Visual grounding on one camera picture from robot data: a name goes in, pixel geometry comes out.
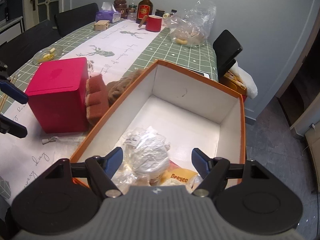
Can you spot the yellow snack packet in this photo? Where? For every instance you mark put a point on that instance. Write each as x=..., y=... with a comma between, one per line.
x=180, y=177

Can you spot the orange cardboard box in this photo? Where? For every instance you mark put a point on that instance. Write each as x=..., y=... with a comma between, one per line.
x=190, y=110

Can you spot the red mug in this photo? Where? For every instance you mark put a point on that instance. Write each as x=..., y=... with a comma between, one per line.
x=153, y=23

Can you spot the black chair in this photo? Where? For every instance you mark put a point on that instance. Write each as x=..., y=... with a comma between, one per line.
x=226, y=47
x=75, y=17
x=30, y=35

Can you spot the white cabinet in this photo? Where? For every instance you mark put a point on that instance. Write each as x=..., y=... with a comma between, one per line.
x=12, y=30

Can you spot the clear plastic packet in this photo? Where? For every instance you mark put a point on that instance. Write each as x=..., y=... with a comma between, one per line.
x=125, y=176

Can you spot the brown figurine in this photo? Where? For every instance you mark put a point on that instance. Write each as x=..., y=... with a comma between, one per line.
x=120, y=6

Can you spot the glass plate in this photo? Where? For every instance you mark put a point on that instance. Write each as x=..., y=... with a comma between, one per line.
x=40, y=55

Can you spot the white fluffy cloth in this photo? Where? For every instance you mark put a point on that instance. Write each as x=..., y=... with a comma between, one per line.
x=247, y=82

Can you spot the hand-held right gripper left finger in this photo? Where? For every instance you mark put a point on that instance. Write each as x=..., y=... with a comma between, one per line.
x=113, y=161

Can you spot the clear water bottle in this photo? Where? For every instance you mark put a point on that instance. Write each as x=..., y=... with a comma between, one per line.
x=132, y=7

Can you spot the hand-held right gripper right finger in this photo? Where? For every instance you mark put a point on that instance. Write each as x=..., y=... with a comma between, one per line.
x=200, y=162

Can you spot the orange bag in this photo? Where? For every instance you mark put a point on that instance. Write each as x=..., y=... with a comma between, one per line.
x=231, y=87

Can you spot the glass panel door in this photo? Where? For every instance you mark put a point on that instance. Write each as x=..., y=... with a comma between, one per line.
x=47, y=0

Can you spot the purple tissue box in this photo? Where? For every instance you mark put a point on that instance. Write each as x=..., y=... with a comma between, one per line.
x=106, y=15

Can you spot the brown sponge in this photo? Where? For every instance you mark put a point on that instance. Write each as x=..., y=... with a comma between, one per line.
x=96, y=100

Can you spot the brown liquor bottle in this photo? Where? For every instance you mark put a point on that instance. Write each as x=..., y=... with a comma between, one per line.
x=143, y=10

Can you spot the pink square box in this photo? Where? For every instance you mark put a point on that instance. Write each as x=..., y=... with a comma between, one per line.
x=57, y=92

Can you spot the white tablet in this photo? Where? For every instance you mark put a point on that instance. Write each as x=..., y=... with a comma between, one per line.
x=200, y=73

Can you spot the translucent labelled plastic bag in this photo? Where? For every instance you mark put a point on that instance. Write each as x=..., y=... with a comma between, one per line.
x=147, y=150

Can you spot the dark jar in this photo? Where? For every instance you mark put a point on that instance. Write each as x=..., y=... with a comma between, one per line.
x=160, y=13

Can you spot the small wooden box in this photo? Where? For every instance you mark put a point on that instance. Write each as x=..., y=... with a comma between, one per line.
x=102, y=25

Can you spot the brown plush toy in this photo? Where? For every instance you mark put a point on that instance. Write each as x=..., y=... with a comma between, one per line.
x=120, y=87

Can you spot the clear plastic bag with bread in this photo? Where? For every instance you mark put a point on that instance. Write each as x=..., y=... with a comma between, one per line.
x=192, y=25

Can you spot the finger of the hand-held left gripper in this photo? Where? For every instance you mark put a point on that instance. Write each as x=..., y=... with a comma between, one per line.
x=17, y=130
x=15, y=92

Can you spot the banana pieces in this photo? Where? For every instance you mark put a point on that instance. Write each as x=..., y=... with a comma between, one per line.
x=48, y=55

